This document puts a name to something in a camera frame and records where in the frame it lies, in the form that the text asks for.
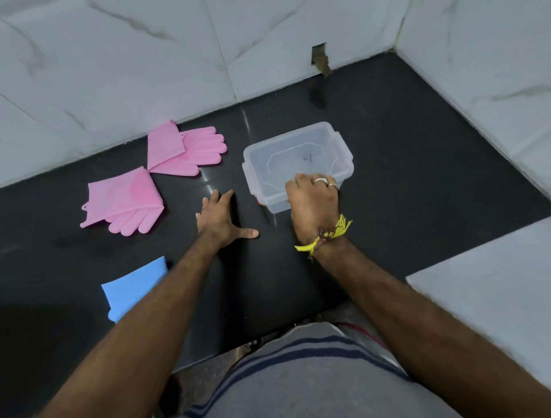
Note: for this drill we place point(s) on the yellow thread wristband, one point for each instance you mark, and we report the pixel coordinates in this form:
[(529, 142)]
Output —
[(340, 228)]

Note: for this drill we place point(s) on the grey striped shirt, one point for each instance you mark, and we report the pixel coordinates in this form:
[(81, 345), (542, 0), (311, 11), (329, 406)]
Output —
[(310, 379)]

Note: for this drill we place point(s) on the person's right forearm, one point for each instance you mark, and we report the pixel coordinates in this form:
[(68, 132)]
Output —
[(409, 318)]

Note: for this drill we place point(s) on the pink rubber glove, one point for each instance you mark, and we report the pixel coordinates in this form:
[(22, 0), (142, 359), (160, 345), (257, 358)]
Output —
[(120, 198), (193, 148)]

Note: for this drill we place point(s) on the person's left hand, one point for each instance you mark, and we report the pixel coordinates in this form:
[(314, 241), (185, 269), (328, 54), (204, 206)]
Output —
[(217, 221)]

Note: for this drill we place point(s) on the blue rubber glove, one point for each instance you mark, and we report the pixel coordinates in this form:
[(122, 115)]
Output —
[(129, 288)]

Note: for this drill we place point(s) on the transparent plastic box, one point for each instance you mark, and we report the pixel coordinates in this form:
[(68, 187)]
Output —
[(275, 206)]

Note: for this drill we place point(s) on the person's right hand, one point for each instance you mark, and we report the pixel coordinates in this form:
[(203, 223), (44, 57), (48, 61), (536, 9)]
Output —
[(314, 206)]

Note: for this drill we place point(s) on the transparent box lid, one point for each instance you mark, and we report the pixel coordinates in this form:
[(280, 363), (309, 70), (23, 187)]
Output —
[(292, 159)]

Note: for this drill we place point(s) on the person's left forearm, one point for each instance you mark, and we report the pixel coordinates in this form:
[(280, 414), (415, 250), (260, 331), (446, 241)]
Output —
[(142, 327)]

